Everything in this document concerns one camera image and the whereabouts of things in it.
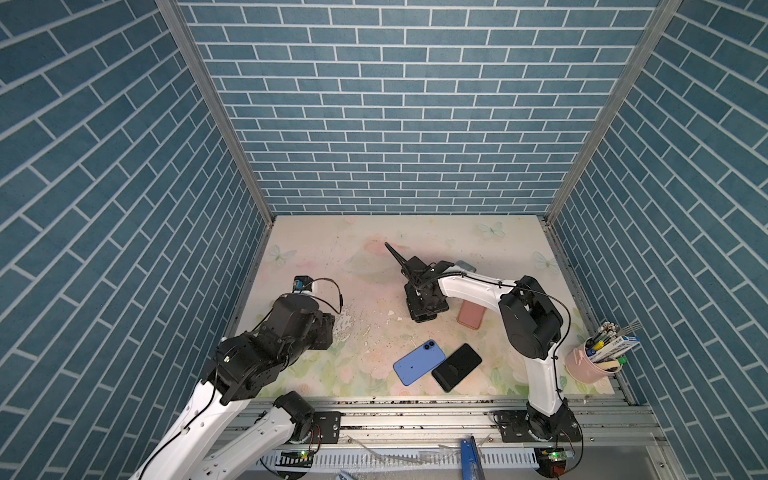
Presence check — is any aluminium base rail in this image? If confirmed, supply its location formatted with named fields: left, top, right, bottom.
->
left=214, top=400, right=683, bottom=479

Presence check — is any dusty pink phone case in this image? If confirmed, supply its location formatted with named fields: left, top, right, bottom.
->
left=457, top=301, right=486, bottom=331

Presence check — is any aluminium frame post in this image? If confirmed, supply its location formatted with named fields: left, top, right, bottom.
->
left=543, top=0, right=682, bottom=228
left=156, top=0, right=274, bottom=228

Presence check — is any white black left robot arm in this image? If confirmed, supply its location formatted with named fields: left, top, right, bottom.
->
left=133, top=293, right=335, bottom=479

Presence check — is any aluminium frame post left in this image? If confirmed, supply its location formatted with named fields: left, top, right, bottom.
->
left=156, top=0, right=274, bottom=228

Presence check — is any aluminium frame post right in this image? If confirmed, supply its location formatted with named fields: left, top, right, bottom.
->
left=543, top=0, right=682, bottom=228

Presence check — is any sage green phone case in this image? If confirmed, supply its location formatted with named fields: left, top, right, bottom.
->
left=455, top=260, right=477, bottom=273

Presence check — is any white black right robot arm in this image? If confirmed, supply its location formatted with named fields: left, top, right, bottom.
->
left=400, top=257, right=572, bottom=441

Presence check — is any blue white box in cup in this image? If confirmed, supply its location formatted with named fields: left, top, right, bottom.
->
left=589, top=336, right=640, bottom=363

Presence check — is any black smartphone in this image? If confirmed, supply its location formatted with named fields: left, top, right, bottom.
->
left=431, top=343, right=482, bottom=392

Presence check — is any pink pen cup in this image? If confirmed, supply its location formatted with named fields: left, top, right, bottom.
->
left=564, top=344, right=620, bottom=384

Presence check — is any blue smartphone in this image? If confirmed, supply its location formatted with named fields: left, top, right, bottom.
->
left=393, top=340, right=446, bottom=386

